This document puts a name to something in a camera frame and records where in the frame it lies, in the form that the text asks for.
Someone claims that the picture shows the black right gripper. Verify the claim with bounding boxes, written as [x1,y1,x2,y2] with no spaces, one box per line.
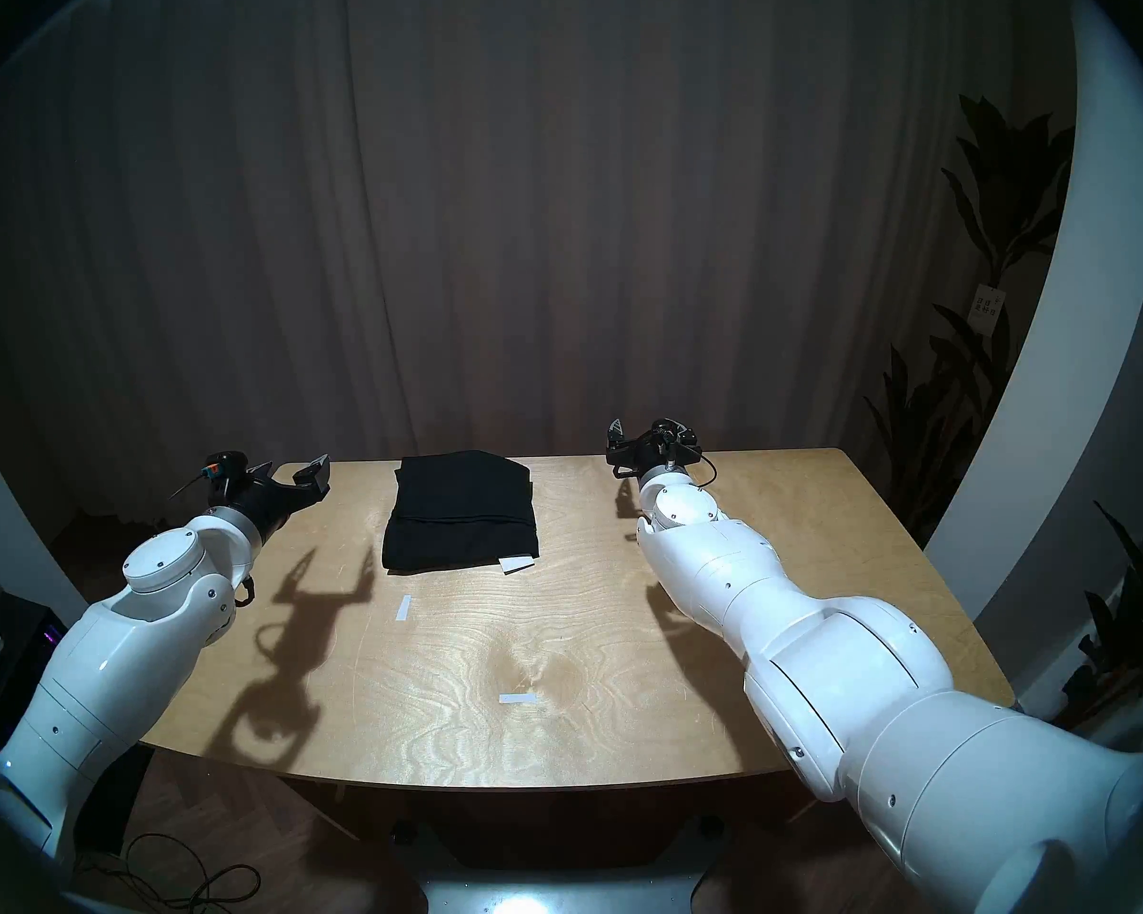
[606,416,703,482]

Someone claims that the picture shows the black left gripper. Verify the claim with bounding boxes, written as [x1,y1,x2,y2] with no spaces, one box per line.
[219,453,333,546]

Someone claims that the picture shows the black t-shirt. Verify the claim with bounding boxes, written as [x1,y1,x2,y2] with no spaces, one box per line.
[381,452,542,575]

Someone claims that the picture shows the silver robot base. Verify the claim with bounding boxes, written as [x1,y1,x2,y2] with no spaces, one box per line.
[395,817,727,914]

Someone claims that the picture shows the light wooden table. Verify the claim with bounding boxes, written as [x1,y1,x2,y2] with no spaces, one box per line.
[124,448,1017,865]

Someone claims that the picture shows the brown pleated curtain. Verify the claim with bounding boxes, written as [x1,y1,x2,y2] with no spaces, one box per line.
[0,0,1075,534]

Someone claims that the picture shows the black computer tower with lights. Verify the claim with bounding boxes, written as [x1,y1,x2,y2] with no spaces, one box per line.
[0,593,70,746]

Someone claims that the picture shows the tall dark leafy plant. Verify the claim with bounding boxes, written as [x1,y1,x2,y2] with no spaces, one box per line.
[862,93,1077,544]

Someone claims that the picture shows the small dark potted plant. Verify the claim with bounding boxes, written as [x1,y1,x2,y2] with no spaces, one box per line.
[1057,484,1143,746]

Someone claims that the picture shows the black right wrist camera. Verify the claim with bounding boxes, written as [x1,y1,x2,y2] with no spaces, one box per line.
[650,417,701,458]

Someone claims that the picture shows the black floor cables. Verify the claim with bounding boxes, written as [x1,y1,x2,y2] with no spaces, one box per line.
[65,831,264,910]

